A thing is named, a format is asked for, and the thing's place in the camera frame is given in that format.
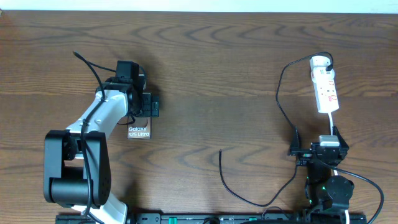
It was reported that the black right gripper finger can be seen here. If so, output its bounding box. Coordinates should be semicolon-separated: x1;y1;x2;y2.
333;126;349;156
289;126;301;155

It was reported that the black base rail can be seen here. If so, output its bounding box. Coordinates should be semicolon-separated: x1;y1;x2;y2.
55;213;368;224

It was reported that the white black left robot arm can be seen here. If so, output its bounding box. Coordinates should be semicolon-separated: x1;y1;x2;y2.
43;88;160;223

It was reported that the white USB charger adapter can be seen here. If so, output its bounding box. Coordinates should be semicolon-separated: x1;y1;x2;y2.
310;55;333;71

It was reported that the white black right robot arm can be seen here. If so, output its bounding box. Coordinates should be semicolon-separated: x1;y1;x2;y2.
289;126;354;222

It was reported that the black charging cable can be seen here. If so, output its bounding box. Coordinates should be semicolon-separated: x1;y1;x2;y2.
218;51;335;208

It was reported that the white power strip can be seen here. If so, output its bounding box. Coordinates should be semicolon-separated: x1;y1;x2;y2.
311;67;339;114

